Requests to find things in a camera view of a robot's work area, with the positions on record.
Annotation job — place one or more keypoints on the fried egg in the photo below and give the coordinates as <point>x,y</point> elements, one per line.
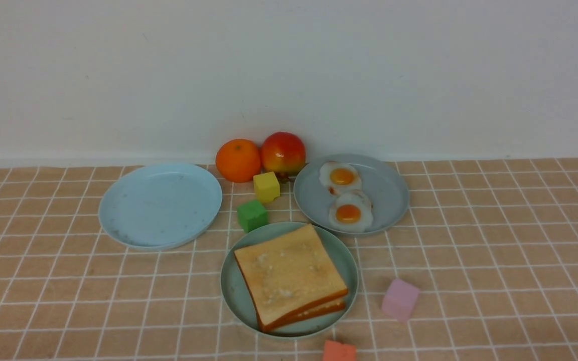
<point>351,212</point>
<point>339,178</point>

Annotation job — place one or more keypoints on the toast slice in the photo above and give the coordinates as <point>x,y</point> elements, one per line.
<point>289,274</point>
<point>317,311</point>

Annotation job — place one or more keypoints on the yellow foam cube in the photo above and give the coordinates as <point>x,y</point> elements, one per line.
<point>266,187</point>

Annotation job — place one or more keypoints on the red yellow apple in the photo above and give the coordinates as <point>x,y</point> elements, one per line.
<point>283,153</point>

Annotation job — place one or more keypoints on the green foam cube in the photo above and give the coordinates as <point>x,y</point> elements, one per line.
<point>252,215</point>

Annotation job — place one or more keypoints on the orange fruit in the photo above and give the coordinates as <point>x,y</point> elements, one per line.
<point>238,160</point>

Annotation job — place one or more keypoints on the grey blue plate right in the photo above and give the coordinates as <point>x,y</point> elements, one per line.
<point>385,188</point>

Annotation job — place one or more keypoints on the green centre plate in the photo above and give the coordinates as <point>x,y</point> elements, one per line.
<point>238,300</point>

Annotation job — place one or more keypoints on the light blue plate left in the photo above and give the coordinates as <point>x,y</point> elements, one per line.
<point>160,207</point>

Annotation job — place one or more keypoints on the pink foam cube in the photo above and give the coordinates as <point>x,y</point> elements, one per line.
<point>400,300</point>

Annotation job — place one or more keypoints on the red orange foam cube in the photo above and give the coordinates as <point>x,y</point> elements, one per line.
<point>337,351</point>

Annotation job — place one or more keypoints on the checkered orange tablecloth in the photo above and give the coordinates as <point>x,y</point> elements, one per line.
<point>492,245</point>

